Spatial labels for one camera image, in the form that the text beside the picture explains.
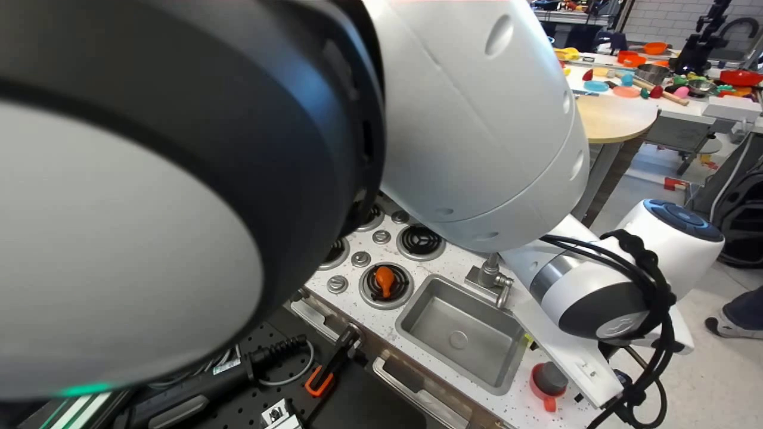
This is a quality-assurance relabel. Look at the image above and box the orange object in bowl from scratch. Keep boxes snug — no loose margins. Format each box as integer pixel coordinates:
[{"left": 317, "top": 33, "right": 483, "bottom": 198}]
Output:
[{"left": 357, "top": 260, "right": 418, "bottom": 313}]

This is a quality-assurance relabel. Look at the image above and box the red toy cup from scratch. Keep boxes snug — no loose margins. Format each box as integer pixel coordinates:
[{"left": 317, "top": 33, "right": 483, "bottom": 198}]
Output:
[{"left": 526, "top": 360, "right": 571, "bottom": 418}]

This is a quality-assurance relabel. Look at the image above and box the red white floor object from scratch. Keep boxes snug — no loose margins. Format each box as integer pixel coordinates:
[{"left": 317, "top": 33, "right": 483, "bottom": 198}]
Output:
[{"left": 646, "top": 171, "right": 688, "bottom": 194}]

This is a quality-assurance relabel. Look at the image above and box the black toy stove burner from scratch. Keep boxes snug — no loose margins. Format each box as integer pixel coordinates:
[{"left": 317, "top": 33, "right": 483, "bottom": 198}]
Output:
[
  {"left": 348, "top": 201, "right": 385, "bottom": 233},
  {"left": 396, "top": 221, "right": 447, "bottom": 264},
  {"left": 319, "top": 237, "right": 352, "bottom": 273}
]

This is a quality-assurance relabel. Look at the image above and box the silver toy faucet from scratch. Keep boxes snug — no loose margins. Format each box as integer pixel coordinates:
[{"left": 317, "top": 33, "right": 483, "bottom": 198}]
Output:
[{"left": 463, "top": 250, "right": 518, "bottom": 310}]

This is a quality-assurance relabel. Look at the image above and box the wooden toy kitchen unit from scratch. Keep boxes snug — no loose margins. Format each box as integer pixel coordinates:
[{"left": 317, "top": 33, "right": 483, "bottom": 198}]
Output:
[{"left": 289, "top": 94, "right": 697, "bottom": 429}]

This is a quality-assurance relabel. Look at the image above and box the silver toy sink basin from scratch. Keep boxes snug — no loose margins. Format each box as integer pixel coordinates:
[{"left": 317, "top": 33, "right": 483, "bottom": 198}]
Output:
[{"left": 394, "top": 275, "right": 534, "bottom": 398}]

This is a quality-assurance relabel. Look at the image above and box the white printed tag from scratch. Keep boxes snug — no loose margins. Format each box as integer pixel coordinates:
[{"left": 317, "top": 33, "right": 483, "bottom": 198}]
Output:
[{"left": 259, "top": 398, "right": 292, "bottom": 429}]

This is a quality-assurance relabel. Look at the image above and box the teal toy plate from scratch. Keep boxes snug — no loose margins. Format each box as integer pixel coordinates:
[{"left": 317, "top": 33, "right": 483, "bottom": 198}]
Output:
[{"left": 581, "top": 76, "right": 615, "bottom": 99}]

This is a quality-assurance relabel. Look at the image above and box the orange toy bowl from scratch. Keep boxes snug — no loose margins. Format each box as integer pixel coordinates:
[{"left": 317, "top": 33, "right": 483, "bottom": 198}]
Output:
[{"left": 615, "top": 49, "right": 651, "bottom": 72}]

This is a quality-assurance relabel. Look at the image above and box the black wheeled base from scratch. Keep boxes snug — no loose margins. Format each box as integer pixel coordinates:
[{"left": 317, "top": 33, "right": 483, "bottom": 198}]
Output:
[{"left": 713, "top": 170, "right": 763, "bottom": 273}]

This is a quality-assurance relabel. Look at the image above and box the silver flat bar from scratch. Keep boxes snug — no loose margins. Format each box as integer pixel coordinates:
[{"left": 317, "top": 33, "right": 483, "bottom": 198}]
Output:
[{"left": 34, "top": 385, "right": 121, "bottom": 429}]

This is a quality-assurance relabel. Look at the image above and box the red toy bowl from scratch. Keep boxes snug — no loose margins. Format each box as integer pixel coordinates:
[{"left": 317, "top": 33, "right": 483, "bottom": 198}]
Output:
[{"left": 718, "top": 68, "right": 763, "bottom": 92}]

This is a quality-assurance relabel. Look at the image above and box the black clamp orange handle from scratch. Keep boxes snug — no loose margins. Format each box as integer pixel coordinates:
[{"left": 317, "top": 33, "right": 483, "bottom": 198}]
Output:
[{"left": 302, "top": 323, "right": 364, "bottom": 401}]

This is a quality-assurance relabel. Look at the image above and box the grey oven door handle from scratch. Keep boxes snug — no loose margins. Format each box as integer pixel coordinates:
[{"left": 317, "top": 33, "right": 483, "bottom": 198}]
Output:
[{"left": 370, "top": 355, "right": 451, "bottom": 429}]

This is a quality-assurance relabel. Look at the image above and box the black cable bundle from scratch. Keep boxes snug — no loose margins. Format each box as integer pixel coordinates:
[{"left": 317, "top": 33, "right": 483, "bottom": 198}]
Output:
[{"left": 539, "top": 227, "right": 687, "bottom": 429}]

